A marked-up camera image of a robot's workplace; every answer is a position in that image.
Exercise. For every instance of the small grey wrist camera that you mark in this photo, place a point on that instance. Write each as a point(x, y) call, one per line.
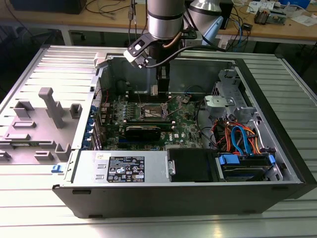
point(189, 34)

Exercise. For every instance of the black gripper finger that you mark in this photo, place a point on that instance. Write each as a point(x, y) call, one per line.
point(164, 85)

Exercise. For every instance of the small blue clip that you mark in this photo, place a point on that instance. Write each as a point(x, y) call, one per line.
point(56, 169)

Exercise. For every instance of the grey parts rack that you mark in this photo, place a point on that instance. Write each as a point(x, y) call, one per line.
point(37, 129)

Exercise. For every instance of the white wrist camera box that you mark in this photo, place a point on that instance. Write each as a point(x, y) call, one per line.
point(135, 53)

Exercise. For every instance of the black PC case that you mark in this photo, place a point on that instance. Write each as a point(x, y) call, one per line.
point(148, 200)

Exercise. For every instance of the small black adapter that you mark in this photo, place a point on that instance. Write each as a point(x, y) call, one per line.
point(247, 26)

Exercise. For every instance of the finned CPU cooler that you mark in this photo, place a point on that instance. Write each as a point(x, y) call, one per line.
point(262, 16)

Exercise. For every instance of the green motherboard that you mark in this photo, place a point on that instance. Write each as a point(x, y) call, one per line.
point(183, 124)

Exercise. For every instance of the grey corner fixture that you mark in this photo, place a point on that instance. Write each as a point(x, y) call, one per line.
point(100, 60)

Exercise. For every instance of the hard disk in blue carrier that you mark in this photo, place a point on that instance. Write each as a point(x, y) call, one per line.
point(229, 160)

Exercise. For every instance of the silver CPU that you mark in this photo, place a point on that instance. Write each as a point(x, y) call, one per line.
point(154, 89)

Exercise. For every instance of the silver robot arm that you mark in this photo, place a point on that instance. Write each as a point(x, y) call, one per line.
point(164, 22)

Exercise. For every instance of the printed white paper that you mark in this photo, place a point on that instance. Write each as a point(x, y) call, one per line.
point(255, 6)

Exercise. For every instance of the silver power supply unit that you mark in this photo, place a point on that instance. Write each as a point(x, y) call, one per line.
point(86, 168)

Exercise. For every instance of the white paper sheet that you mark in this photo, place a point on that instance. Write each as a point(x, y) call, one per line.
point(305, 21)

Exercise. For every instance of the black round component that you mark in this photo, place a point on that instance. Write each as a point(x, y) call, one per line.
point(121, 86)

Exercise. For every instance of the blue slot retention clip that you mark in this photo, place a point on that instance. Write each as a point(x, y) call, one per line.
point(93, 109)
point(88, 132)
point(90, 122)
point(86, 143)

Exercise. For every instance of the grey electronic device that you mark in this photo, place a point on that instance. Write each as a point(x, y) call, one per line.
point(278, 17)

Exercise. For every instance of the silver metal bracket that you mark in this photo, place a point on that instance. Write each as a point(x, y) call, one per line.
point(218, 101)

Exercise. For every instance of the graphics expansion card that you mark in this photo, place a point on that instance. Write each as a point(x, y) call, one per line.
point(142, 134)

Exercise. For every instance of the wooden desk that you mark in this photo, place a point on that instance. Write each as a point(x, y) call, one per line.
point(272, 32)

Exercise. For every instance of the CPU socket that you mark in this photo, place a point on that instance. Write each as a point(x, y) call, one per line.
point(153, 110)

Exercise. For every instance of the black upright box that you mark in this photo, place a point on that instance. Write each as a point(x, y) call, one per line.
point(229, 17)

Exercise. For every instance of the black computer tower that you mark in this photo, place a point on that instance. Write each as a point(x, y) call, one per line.
point(49, 6)

